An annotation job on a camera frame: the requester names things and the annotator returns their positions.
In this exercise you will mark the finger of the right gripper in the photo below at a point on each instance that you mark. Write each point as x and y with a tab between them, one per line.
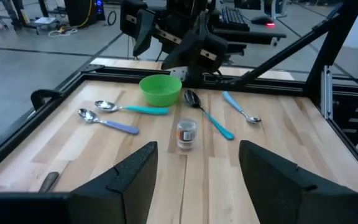
185	53
145	31

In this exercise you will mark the black frame clamp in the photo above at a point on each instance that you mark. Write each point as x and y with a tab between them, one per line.
42	92

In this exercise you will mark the dark black metal spoon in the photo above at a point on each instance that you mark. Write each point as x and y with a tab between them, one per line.
49	182

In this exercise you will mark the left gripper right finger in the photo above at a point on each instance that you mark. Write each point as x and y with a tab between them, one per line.
278	193

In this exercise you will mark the black keyboard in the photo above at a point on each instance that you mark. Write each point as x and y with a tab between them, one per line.
235	18

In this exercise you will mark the black aluminium table frame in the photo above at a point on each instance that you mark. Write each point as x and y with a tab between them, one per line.
275	87

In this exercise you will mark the green plastic bowl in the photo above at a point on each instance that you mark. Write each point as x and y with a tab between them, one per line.
160	90

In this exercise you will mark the black computer mouse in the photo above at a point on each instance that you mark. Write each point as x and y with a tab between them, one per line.
261	20

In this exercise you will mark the black desk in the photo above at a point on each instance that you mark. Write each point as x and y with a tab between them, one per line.
22	12

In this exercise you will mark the small clear glass jar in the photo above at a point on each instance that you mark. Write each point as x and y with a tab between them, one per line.
186	135

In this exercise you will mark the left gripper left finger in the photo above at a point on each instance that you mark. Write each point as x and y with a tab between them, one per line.
126	193

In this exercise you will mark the computer tower blue light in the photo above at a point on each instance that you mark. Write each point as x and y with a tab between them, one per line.
79	12

